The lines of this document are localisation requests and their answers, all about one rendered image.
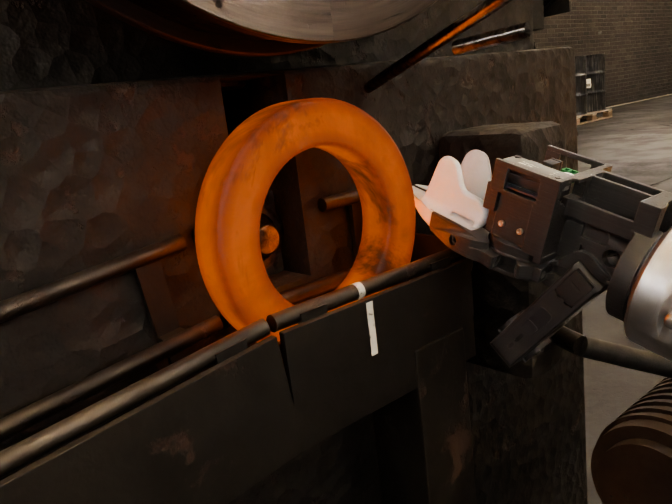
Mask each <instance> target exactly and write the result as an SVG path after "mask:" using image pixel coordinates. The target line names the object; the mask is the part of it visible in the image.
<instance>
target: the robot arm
mask: <svg viewBox="0 0 672 504"><path fill-rule="evenodd" d="M561 155H564V156H567V157H570V158H573V159H576V160H579V161H581V162H584V163H587V164H590V165H591V167H590V170H587V171H583V172H580V173H579V171H576V170H573V169H570V168H567V167H566V168H563V169H561V168H562V164H563V161H561V160H560V158H561ZM612 166H613V165H609V164H606V163H603V162H600V161H597V160H594V159H591V158H588V157H585V156H582V155H579V154H576V153H573V152H570V151H567V150H564V149H561V148H558V147H555V146H552V145H548V147H547V151H546V155H545V159H544V161H542V164H541V163H538V162H535V161H532V160H527V159H525V158H522V157H521V156H519V155H515V156H512V157H508V158H504V159H500V158H496V161H495V166H494V171H493V176H492V172H491V167H490V161H489V158H488V156H487V155H486V154H485V153H484V152H482V151H480V150H471V151H469V152H468V153H467V154H466V155H465V157H464V159H463V161H462V163H461V165H460V163H459V162H458V161H457V160H456V159H455V158H453V157H451V156H445V157H443V158H441V159H440V160H439V162H438V164H437V167H436V169H435V172H434V174H433V176H432V179H431V181H430V184H429V186H426V185H419V184H416V185H414V186H412V188H413V193H414V200H415V207H416V209H417V210H418V212H419V214H420V216H421V217H422V218H423V220H424V221H425V222H426V223H427V224H428V225H429V228H430V231H432V232H433V233H434V234H435V235H436V236H437V237H438V238H439V239H440V240H441V241H442V242H443V243H444V244H445V245H446V246H447V247H448V248H450V249H451V250H453V251H454V252H456V253H458V254H460V255H462V256H464V257H466V258H468V259H471V260H473V261H476V262H478V263H481V264H482V265H484V266H486V267H487V268H489V269H493V270H495V271H496V272H499V273H501V274H504V275H506V276H509V277H512V278H515V279H518V280H521V281H527V282H532V281H535V282H537V283H540V282H543V283H544V285H546V286H548V287H549V288H548V289H547V290H546V291H545V292H544V293H543V294H542V295H541V296H539V297H538V298H537V299H536V300H535V301H534V302H533V303H532V304H531V305H530V306H529V307H528V308H527V309H524V310H522V311H520V312H519V313H517V314H516V315H514V316H511V317H510V318H508V320H507V321H506V323H505V324H504V325H503V326H502V327H501V328H500V329H499V330H498V332H499V333H500V334H499V335H498V336H497V337H496V338H494V339H493V340H492V341H491V342H490V343H489V344H490V345H491V346H492V347H493V349H494V350H495V351H496V352H497V353H498V355H499V356H500V357H501V358H502V359H503V361H504V362H505V363H506V364H507V365H508V367H509V368H510V367H512V366H513V365H515V364H516V363H518V362H520V361H521V360H523V361H524V362H525V363H526V362H527V361H528V360H530V359H531V358H532V357H536V356H539V355H540V354H542V353H543V351H544V349H545V347H546V346H548V345H549V344H550V343H551V342H552V341H553V340H552V339H551V337H552V336H553V335H554V334H555V333H556V332H557V331H558V330H559V329H560V328H562V327H563V326H564V325H565V324H566V323H568V322H569V321H570V320H571V319H572V318H573V317H575V316H576V315H577V314H578V313H579V312H581V311H582V310H583V309H584V308H585V307H587V306H588V305H589V304H590V303H591V302H592V301H594V300H595V299H596V298H597V297H598V296H600V295H601V294H602V293H603V292H604V291H605V290H607V293H606V300H605V307H606V311H607V313H608V314H609V315H611V316H613V317H615V318H617V319H620V320H622V321H624V329H625V334H626V336H627V337H628V339H629V340H630V341H632V342H634V343H636V344H638V345H640V346H642V347H644V348H646V349H648V350H650V351H652V352H654V353H656V354H658V355H660V356H662V357H664V358H666V359H668V360H670V361H672V193H670V192H667V191H664V190H661V189H658V188H655V187H652V186H649V185H646V184H643V183H640V182H637V181H634V180H631V179H628V178H625V177H622V176H619V175H616V174H613V173H611V169H612Z"/></svg>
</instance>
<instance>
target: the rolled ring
mask: <svg viewBox="0 0 672 504"><path fill-rule="evenodd" d="M313 147H315V148H318V149H321V150H324V151H326V152H328V153H330V154H332V155H333V156H334V157H336V158H337V159H338V160H339V161H340V162H341V163H342V164H343V165H344V167H345V168H346V169H347V171H348V172H349V174H350V175H351V177H352V179H353V181H354V183H355V185H356V188H357V191H358V194H359V197H360V202H361V207H362V221H363V222H362V236H361V242H360V246H359V250H358V253H357V256H356V259H355V261H354V264H353V266H352V268H351V270H350V271H349V273H348V275H347V276H346V278H345V279H344V280H343V282H342V283H341V284H340V285H339V286H338V287H337V288H336V289H335V290H337V289H340V288H343V287H346V286H348V285H350V284H352V283H355V282H359V281H362V280H364V279H367V278H370V277H373V276H375V275H378V274H381V273H383V272H386V271H389V270H392V269H394V268H397V267H400V266H402V265H405V264H408V263H410V261H411V257H412V252H413V246H414V239H415V227H416V212H415V200H414V193H413V188H412V183H411V179H410V176H409V172H408V169H407V166H406V164H405V161H404V159H403V157H402V155H401V153H400V151H399V149H398V147H397V145H396V144H395V142H394V140H393V139H392V137H391V136H390V135H389V133H388V132H387V131H386V130H385V129H384V127H383V126H382V125H381V124H380V123H379V122H378V121H377V120H375V119H374V118H373V117H372V116H370V115H369V114H368V113H366V112H365V111H363V110H361V109H360V108H358V107H356V106H354V105H352V104H350V103H347V102H344V101H341V100H337V99H332V98H308V99H300V100H292V101H285V102H280V103H277V104H273V105H271V106H268V107H266V108H263V109H261V110H259V111H258V112H256V113H254V114H253V115H251V116H250V117H248V118H247V119H246V120H244V121H243V122H242V123H241V124H240V125H239V126H237V127H236V128H235V129H234V130H233V131H232V133H231V134H230V135H229V136H228V137H227V138H226V140H225V141H224V142H223V144H222V145H221V146H220V148H219V149H218V151H217V152H216V154H215V156H214V158H213V159H212V161H211V163H210V165H209V167H208V170H207V172H206V174H205V177H204V180H203V183H202V186H201V189H200V193H199V197H198V202H197V208H196V216H195V245H196V254H197V259H198V264H199V268H200V272H201V275H202V278H203V281H204V284H205V286H206V288H207V291H208V293H209V295H210V297H211V299H212V301H213V302H214V304H215V306H216V307H217V309H218V310H219V311H220V313H221V314H222V315H223V317H224V318H225V319H226V320H227V321H228V322H229V323H230V324H231V325H232V326H233V327H234V328H235V329H236V330H239V329H241V328H243V327H245V326H247V325H249V324H251V323H253V322H255V321H257V320H259V319H261V318H263V319H265V320H266V318H267V316H268V315H270V314H272V313H275V312H278V311H281V310H283V309H286V308H289V307H291V306H294V305H293V304H292V303H290V302H289V301H287V300H286V299H285V298H284V297H283V296H282V295H281V294H280V293H279V292H278V291H277V290H276V288H275V287H274V286H273V284H272V282H271V280H270V278H269V276H268V274H267V272H266V269H265V266H264V263H263V259H262V255H261V249H260V219H261V213H262V209H263V205H264V201H265V198H266V195H267V193H268V190H269V188H270V186H271V184H272V182H273V180H274V179H275V177H276V176H277V174H278V173H279V171H280V170H281V169H282V167H283V166H284V165H285V164H286V163H287V162H288V161H289V160H290V159H292V158H293V157H294V156H296V155H297V154H299V153H301V152H302V151H304V150H307V149H310V148H313ZM335 290H334V291H335Z"/></svg>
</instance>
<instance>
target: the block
mask: <svg viewBox="0 0 672 504"><path fill-rule="evenodd" d="M548 145H552V146H555V147H558V148H561V149H564V150H566V132H565V129H564V127H563V125H561V124H558V123H556V122H553V121H545V122H527V123H509V124H492V125H482V126H477V127H471V128H466V129H461V130H456V131H451V132H449V133H447V134H445V135H444V136H442V137H441V138H440V141H439V158H440V159H441V158H443V157H445V156H451V157H453V158H455V159H456V160H457V161H458V162H459V163H460V165H461V163H462V161H463V159H464V157H465V155H466V154H467V153H468V152H469V151H471V150H480V151H482V152H484V153H485V154H486V155H487V156H488V158H489V161H490V167H491V172H492V176H493V171H494V166H495V161H496V158H500V159H504V158H508V157H512V156H515V155H519V156H521V157H522V158H525V159H527V160H532V161H535V162H538V163H541V164H542V161H544V159H545V155H546V151H547V147H548ZM471 276H472V290H473V305H474V316H473V322H474V336H475V350H476V355H475V356H474V357H472V358H470V359H469V360H467V361H466V362H469V363H473V364H476V365H480V366H483V367H487V368H490V369H494V370H497V371H501V372H504V373H508V374H511V375H515V376H518V377H522V378H526V379H531V378H538V377H539V376H541V375H543V374H544V373H546V372H547V371H549V370H550V369H552V368H553V367H555V366H556V365H558V364H559V363H561V362H562V361H564V360H566V359H567V358H569V356H570V354H571V352H569V351H567V350H565V349H563V348H561V347H559V346H557V345H555V344H553V343H550V344H549V345H548V346H546V347H545V349H544V351H543V353H542V354H540V355H539V356H536V357H532V358H531V359H530V360H528V361H527V362H526V363H525V362H524V361H523V360H521V361H520V362H518V363H516V364H515V365H513V366H512V367H510V368H509V367H508V365H507V364H506V363H505V362H504V361H503V359H502V358H501V357H500V356H499V355H498V353H497V352H496V351H495V350H494V349H493V347H492V346H491V345H490V344H489V343H490V342H491V341H492V340H493V339H494V338H496V337H497V336H498V335H499V334H500V333H499V332H498V330H499V329H500V328H501V327H502V326H503V325H504V324H505V323H506V321H507V320H508V318H510V317H511V316H514V315H516V314H517V313H519V312H520V311H522V310H524V309H527V308H528V307H529V306H530V305H531V304H532V303H533V302H534V301H535V300H536V299H537V298H538V297H539V296H541V295H542V294H543V293H544V292H545V291H546V290H547V289H548V288H549V287H548V286H546V285H544V283H543V282H540V283H537V282H535V281H532V282H527V281H521V280H518V279H515V278H512V277H509V276H506V275H504V274H501V273H499V272H496V271H495V270H493V269H489V268H487V267H486V266H484V265H482V264H481V263H478V262H476V261H473V269H472V272H471Z"/></svg>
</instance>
